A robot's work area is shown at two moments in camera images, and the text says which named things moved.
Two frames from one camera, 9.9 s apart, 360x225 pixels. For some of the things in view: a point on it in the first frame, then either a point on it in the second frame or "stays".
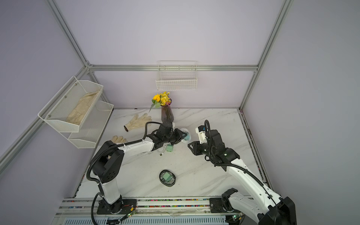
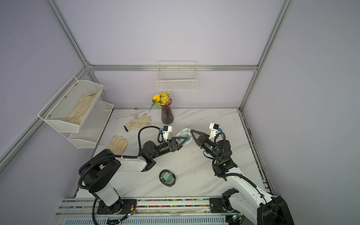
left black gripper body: x=174 y=138 → x=165 y=148
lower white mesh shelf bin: x=93 y=127 stays
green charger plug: x=167 y=176 stays
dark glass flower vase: x=167 y=116 stays
